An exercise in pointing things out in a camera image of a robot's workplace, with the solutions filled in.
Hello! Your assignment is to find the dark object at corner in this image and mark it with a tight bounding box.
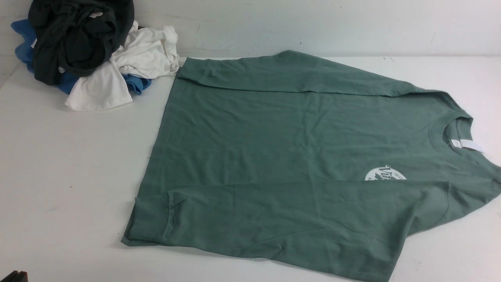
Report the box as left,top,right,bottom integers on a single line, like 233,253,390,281
0,271,28,282

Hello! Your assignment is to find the white crumpled garment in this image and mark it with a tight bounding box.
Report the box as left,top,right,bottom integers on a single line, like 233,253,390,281
65,22,180,111

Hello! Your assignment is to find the blue crumpled garment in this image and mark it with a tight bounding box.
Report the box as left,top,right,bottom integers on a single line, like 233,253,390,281
11,19,152,95

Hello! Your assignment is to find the green long sleeve shirt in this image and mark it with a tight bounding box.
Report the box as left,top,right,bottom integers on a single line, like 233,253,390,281
122,51,500,282

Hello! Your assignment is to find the dark green crumpled garment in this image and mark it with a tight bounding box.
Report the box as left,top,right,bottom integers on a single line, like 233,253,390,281
28,0,135,86

